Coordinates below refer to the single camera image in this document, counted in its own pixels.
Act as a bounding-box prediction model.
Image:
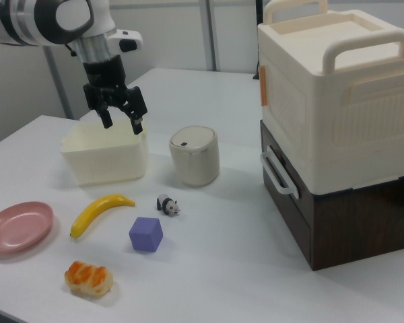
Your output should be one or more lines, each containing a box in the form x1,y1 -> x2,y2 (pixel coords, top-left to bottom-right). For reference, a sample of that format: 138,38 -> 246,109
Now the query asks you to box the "dark wood drawer box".
259,120 -> 404,272

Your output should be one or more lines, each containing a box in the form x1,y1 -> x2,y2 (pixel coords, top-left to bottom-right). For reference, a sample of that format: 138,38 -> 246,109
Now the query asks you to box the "white plastic basket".
60,118 -> 149,187

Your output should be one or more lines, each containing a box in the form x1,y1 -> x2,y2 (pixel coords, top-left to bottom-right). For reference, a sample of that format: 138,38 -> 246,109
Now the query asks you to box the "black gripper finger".
85,92 -> 114,130
123,86 -> 147,135

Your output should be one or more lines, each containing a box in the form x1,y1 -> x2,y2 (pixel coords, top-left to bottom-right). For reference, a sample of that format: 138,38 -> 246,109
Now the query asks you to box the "toy bread pastry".
64,260 -> 114,297

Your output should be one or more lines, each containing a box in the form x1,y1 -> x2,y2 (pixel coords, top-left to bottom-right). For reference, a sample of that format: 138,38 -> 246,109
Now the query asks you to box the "toy panda figure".
156,193 -> 181,216

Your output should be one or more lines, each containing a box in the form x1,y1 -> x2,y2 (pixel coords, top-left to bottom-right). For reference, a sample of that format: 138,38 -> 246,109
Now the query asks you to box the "white drawer handle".
259,150 -> 300,196

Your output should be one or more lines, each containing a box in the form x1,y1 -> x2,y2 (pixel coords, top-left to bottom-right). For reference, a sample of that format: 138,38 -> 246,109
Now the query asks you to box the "pink oval plate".
0,201 -> 55,254

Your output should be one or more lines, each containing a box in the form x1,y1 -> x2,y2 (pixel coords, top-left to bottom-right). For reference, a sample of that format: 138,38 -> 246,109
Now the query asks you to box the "yellow toy banana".
69,194 -> 136,240

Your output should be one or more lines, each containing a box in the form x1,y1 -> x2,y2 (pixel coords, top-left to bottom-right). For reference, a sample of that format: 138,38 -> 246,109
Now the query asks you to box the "cream plastic storage box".
257,0 -> 404,196

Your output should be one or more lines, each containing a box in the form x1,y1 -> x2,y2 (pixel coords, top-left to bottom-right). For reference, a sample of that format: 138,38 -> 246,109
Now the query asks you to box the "purple cube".
128,217 -> 164,253

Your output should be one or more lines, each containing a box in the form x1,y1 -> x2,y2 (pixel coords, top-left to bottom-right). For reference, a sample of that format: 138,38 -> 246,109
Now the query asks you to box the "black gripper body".
81,55 -> 138,113

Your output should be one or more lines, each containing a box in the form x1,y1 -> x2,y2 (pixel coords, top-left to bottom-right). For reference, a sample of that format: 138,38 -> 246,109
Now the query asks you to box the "cream mini trash can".
169,125 -> 220,188

